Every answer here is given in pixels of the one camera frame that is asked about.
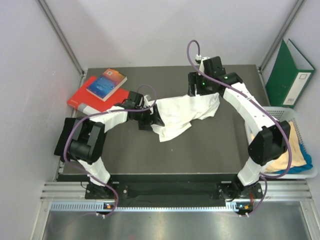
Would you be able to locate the folded black t-shirt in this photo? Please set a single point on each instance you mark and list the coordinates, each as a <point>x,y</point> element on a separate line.
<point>60,146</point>

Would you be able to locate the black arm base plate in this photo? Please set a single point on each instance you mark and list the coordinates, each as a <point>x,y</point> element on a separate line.
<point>210,190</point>

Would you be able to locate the teal blue t-shirt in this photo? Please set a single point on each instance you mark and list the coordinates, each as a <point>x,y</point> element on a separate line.
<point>301,172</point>

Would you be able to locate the peach orange t-shirt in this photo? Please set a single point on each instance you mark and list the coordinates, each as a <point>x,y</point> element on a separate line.
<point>297,159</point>

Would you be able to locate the grey slotted cable duct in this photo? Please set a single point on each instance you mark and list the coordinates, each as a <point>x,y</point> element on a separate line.
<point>83,206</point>

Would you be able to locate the large red book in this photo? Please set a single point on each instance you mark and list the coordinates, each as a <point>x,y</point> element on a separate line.
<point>87,103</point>

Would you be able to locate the small blue orange book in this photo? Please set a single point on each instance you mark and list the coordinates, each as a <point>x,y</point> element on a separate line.
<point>106,84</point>

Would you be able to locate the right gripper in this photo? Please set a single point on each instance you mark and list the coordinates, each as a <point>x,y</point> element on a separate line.
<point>194,79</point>

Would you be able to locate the white flower print t-shirt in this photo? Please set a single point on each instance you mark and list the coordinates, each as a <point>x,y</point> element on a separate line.
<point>178,112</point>

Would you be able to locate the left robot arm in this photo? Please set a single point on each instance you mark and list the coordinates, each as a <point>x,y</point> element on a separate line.
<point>82,139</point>

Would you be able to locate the white plastic basket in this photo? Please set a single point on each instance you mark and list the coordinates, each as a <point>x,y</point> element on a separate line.
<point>282,112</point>

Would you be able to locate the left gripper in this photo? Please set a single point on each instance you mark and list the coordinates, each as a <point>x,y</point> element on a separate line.
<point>153,118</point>

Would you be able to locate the green lever arch binder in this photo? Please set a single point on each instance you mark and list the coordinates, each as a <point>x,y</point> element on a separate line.
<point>290,75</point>

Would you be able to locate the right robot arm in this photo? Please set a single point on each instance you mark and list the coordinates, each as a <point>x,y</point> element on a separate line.
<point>269,135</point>

